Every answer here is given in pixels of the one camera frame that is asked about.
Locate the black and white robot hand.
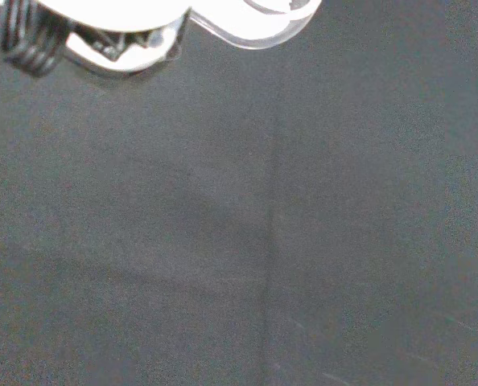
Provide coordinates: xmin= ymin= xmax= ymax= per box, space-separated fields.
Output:
xmin=0 ymin=0 xmax=192 ymax=78

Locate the black bench cloth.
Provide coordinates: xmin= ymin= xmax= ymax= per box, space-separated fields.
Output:
xmin=0 ymin=0 xmax=478 ymax=386

